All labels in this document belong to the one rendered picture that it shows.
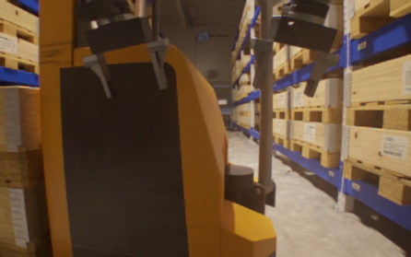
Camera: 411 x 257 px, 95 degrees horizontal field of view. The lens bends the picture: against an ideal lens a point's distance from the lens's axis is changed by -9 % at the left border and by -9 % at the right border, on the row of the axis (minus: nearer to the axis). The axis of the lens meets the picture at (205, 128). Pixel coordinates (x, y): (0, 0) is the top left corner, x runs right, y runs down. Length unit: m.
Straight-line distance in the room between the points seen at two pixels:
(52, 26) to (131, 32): 0.45
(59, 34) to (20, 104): 0.26
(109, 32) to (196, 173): 0.39
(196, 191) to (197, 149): 0.11
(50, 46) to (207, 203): 0.71
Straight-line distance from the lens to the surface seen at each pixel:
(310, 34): 0.49
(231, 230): 0.63
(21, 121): 0.87
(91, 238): 0.79
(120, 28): 0.48
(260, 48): 0.46
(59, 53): 0.84
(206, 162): 0.56
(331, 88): 1.78
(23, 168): 0.89
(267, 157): 0.85
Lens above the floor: 0.70
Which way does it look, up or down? 4 degrees down
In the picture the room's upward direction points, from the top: straight up
